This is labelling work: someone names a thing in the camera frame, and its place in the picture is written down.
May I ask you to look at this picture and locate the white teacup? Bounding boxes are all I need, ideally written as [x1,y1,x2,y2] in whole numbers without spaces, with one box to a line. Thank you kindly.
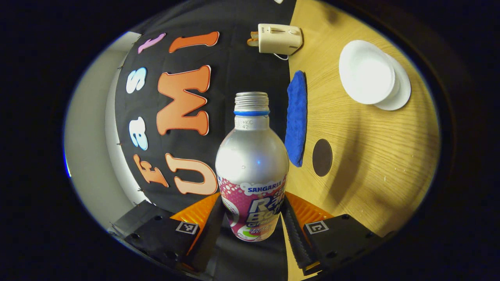
[339,40,412,111]

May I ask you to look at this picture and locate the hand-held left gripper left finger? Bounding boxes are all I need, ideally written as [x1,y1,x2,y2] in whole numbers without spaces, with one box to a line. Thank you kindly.
[109,192,226,274]

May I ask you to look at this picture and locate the cream white toaster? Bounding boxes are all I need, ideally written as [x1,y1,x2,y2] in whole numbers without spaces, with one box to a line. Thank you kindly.
[258,23,304,55]

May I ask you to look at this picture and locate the silver water bottle pink label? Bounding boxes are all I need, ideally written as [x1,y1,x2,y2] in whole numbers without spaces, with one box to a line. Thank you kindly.
[215,92,290,242]

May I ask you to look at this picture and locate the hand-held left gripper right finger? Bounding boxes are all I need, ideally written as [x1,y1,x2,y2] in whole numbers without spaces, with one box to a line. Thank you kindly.
[279,191,395,276]

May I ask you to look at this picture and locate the dark round coaster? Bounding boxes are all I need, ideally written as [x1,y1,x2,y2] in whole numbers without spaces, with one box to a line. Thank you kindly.
[312,139,333,177]

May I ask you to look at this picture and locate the blue towel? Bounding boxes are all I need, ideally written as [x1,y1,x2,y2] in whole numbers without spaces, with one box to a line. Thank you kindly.
[284,70,308,167]

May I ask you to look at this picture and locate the black backdrop cloth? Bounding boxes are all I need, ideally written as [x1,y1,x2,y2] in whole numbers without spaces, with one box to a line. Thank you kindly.
[114,0,296,213]

